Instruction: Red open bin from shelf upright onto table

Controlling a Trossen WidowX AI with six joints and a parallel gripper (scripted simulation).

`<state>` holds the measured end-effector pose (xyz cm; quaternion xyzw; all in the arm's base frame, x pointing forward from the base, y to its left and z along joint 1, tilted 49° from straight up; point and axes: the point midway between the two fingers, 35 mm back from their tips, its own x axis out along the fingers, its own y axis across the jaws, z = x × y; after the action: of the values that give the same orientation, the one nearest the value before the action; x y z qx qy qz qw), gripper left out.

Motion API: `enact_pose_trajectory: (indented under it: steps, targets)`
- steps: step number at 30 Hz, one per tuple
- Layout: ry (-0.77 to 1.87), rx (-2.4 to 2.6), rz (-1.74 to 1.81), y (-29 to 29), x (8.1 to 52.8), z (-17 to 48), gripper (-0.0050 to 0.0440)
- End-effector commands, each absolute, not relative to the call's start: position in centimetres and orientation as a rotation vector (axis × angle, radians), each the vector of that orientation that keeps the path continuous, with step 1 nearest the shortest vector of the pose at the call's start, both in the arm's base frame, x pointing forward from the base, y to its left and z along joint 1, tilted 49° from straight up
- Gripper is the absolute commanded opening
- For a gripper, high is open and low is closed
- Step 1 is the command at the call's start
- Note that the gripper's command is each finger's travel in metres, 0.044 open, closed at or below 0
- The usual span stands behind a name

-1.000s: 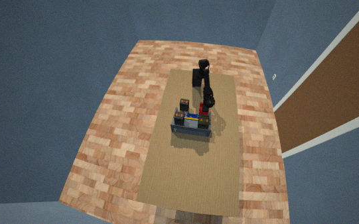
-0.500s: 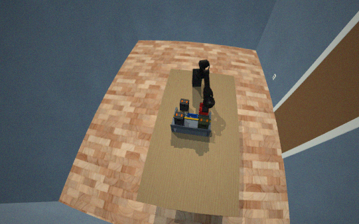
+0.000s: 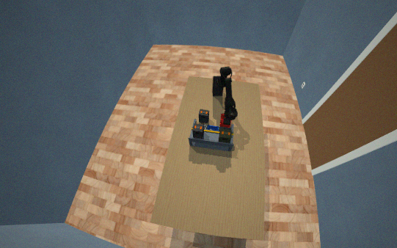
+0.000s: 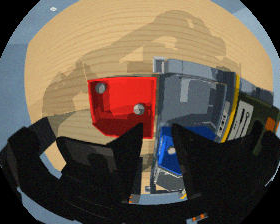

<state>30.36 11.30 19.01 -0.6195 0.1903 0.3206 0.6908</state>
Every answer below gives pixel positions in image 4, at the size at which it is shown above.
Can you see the olive green case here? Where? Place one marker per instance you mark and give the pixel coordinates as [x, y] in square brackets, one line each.
[253, 116]

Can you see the grey metal shelf rack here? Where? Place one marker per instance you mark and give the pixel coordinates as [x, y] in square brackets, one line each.
[192, 101]

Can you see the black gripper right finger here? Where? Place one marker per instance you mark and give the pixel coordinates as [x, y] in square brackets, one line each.
[200, 158]

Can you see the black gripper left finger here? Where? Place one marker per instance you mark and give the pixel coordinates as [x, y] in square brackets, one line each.
[120, 163]

